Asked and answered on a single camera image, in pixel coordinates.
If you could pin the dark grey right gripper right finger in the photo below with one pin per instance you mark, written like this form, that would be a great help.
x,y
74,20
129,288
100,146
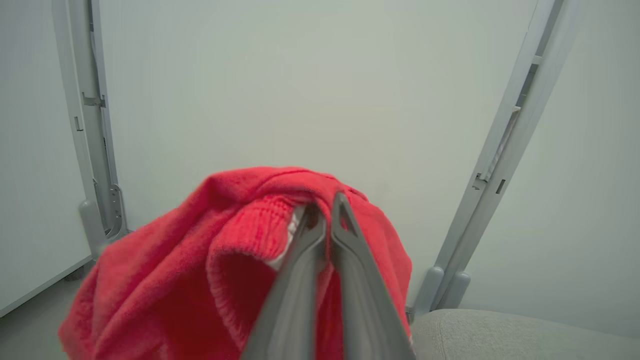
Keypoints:
x,y
365,310

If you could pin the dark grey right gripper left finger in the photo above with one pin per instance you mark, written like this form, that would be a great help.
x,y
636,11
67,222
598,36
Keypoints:
x,y
295,300

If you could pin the red and white jacket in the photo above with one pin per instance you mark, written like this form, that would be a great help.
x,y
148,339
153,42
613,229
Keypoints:
x,y
165,280

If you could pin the grey fabric sofa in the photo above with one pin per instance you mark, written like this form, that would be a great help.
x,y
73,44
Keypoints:
x,y
515,337

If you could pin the grey partition post, two feet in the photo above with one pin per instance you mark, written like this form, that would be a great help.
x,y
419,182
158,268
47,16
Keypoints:
x,y
505,145

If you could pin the grey partition post with bracket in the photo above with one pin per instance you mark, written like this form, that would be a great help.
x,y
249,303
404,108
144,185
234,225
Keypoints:
x,y
85,75

